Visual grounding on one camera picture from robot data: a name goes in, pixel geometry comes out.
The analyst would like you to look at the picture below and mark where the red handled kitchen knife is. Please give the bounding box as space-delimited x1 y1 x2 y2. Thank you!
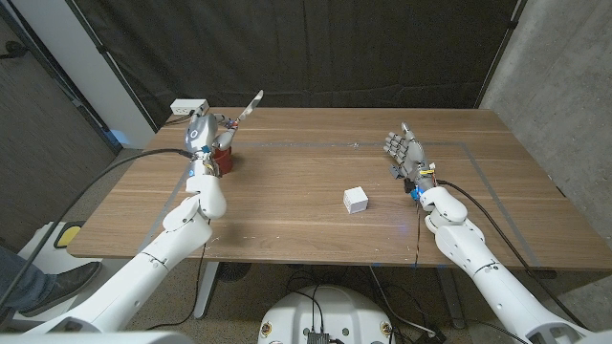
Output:
228 89 265 129

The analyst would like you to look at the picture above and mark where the black floor power adapter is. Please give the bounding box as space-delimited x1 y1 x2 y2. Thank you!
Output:
414 327 448 344

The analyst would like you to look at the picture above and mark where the white floor platform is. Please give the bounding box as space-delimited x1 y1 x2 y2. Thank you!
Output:
11 221 144 326

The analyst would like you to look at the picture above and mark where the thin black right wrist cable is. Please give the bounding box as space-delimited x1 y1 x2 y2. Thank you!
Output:
414 203 424 269

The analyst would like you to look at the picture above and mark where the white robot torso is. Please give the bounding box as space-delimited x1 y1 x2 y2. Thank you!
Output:
257 285 394 344

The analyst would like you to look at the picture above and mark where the black wall knob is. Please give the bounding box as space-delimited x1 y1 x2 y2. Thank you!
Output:
0 40 29 61

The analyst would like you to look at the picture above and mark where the black ribbed round object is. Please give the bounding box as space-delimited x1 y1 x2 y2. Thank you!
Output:
217 262 252 283

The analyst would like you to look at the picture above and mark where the white power strip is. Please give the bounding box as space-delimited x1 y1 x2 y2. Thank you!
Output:
169 98 210 117

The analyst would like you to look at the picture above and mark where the thin black left wrist cable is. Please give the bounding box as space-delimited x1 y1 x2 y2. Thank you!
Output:
145 217 214 332

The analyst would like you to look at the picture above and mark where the black backdrop curtain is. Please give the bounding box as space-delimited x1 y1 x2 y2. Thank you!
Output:
66 0 527 130

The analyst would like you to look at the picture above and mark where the black power strip cord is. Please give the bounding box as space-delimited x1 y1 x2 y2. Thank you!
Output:
164 110 198 128

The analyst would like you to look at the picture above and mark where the person leg in jeans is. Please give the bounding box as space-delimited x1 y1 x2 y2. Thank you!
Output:
0 246 55 312

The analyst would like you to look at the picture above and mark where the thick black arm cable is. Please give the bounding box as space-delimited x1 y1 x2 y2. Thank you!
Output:
0 147 195 310
436 179 588 332

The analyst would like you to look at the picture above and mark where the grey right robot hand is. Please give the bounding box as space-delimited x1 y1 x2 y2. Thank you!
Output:
382 121 438 194

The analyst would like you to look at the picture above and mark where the black leather shoe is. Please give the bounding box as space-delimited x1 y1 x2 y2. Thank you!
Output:
21 261 103 317

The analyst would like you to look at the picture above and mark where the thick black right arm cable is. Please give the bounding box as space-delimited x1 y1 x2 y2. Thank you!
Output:
436 179 588 332

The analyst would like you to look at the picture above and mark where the black backdrop pole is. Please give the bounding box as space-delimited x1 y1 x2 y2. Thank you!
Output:
64 0 160 134
472 0 529 110

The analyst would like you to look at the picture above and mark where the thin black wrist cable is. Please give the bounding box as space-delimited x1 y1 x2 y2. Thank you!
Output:
414 203 424 269
145 217 214 332

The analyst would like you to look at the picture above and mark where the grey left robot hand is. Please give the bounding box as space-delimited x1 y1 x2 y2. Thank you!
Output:
184 105 240 166

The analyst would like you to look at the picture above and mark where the white cube block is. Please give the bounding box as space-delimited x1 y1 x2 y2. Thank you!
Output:
342 185 370 215

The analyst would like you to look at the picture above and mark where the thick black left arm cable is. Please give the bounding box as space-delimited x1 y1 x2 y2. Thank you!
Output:
0 147 195 310

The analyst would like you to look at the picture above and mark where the black door frame bar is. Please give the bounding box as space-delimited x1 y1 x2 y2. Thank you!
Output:
0 2 124 155

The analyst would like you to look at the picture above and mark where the white pedal with yellow pad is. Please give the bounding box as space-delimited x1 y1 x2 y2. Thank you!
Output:
54 220 87 250

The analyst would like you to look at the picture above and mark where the grey table leg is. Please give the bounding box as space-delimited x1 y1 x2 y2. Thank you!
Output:
435 267 468 330
193 261 221 320

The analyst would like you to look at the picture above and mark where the red cup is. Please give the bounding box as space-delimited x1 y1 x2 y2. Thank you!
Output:
209 145 234 177

